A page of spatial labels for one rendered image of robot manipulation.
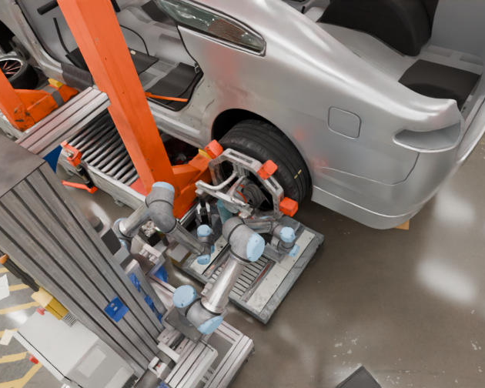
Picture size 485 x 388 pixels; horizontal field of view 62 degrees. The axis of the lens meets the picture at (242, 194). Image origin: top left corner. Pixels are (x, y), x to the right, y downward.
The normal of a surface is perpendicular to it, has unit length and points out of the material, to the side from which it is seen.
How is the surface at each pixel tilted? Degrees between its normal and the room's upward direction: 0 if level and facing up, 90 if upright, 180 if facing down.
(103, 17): 90
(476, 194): 0
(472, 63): 0
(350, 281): 0
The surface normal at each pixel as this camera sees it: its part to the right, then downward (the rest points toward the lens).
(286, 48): -0.48, 0.18
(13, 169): -0.12, -0.63
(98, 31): 0.80, 0.40
